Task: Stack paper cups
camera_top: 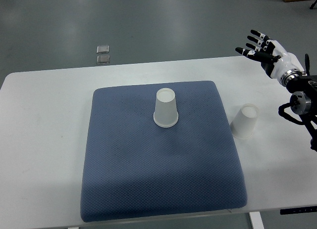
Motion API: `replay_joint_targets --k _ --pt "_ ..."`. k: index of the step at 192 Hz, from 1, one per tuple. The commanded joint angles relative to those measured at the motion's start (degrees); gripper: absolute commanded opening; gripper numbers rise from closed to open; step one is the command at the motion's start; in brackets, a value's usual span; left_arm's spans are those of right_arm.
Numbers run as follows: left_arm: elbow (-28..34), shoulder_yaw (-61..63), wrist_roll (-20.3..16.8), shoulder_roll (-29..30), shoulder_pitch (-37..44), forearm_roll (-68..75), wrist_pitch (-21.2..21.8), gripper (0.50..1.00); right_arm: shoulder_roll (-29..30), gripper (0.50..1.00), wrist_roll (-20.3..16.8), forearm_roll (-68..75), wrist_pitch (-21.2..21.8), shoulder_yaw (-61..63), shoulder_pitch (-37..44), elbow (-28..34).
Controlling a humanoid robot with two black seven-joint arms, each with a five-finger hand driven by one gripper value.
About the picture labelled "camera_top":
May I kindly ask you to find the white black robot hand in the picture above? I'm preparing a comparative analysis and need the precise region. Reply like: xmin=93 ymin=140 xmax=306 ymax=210
xmin=235 ymin=30 xmax=304 ymax=87

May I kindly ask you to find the white paper cup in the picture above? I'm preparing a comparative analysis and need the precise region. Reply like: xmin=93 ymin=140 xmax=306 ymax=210
xmin=153 ymin=88 xmax=178 ymax=128
xmin=230 ymin=103 xmax=259 ymax=139

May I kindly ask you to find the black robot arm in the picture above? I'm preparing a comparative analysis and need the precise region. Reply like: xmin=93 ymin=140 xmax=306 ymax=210
xmin=278 ymin=53 xmax=317 ymax=151

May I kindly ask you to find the black tripod leg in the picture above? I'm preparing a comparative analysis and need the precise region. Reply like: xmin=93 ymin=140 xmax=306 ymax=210
xmin=310 ymin=0 xmax=317 ymax=9

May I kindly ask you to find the black table control panel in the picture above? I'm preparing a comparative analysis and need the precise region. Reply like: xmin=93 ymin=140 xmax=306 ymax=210
xmin=280 ymin=206 xmax=317 ymax=215

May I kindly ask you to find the blue textured cushion mat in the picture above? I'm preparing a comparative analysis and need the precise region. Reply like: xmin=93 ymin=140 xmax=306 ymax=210
xmin=80 ymin=81 xmax=247 ymax=222

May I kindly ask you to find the white table leg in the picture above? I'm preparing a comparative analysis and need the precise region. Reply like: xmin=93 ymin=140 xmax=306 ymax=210
xmin=249 ymin=212 xmax=264 ymax=229

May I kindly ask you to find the upper metal floor plate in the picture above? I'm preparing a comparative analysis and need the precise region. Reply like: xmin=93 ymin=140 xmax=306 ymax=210
xmin=97 ymin=45 xmax=109 ymax=54

